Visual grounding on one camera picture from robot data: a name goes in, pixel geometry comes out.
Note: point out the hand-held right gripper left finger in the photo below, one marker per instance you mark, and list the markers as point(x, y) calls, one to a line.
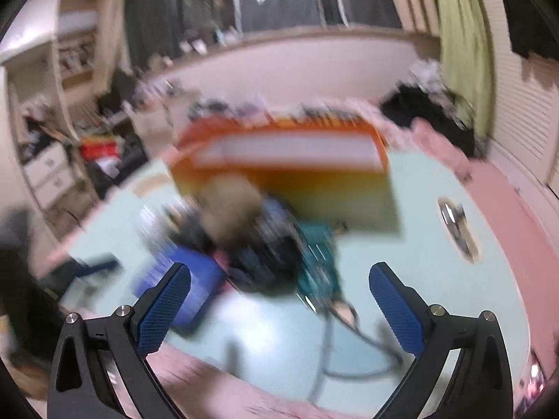
point(163, 305)

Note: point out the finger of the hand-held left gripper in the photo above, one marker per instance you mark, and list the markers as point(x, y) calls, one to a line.
point(98, 267)

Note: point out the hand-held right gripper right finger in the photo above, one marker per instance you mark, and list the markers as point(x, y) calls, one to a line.
point(395, 310)

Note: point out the black patterned cloth bag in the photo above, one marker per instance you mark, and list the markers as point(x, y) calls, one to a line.
point(266, 262)

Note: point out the brown fur pompom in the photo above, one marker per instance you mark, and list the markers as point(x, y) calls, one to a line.
point(227, 209)

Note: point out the orange cardboard box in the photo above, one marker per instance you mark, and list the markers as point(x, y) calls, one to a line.
point(327, 192)

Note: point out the blue box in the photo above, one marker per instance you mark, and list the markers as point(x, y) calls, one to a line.
point(203, 277)

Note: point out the teal packet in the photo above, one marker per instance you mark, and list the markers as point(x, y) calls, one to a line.
point(319, 248)

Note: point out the foil wrappers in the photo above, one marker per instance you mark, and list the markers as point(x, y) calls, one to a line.
point(456, 227)

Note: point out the white drawer cabinet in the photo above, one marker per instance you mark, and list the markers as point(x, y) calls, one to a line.
point(48, 176)

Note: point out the red box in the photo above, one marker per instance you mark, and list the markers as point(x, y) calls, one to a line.
point(100, 148)

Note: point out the pink bed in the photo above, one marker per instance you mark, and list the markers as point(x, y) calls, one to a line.
point(511, 227)

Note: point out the black clothes pile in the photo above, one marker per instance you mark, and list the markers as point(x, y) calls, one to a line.
point(426, 113)

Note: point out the cartoon printed blanket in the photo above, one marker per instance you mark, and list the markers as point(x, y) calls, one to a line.
point(327, 118)

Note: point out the white clothes pile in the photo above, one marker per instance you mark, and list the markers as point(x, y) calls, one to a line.
point(423, 70)

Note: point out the green curtain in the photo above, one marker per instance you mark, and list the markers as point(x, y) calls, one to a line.
point(465, 43)

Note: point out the dark hanging cloth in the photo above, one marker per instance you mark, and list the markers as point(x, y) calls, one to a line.
point(535, 8)

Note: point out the wall shelf unit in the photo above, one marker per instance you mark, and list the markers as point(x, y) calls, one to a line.
point(78, 56)

